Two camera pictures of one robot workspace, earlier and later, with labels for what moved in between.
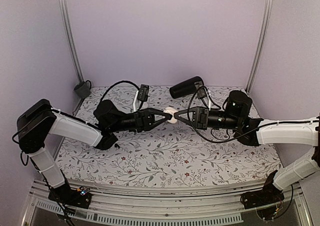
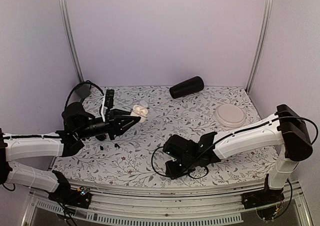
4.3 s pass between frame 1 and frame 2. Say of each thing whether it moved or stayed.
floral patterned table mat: stayed
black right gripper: moved
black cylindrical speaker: stayed
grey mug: stayed
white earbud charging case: moved
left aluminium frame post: stayed
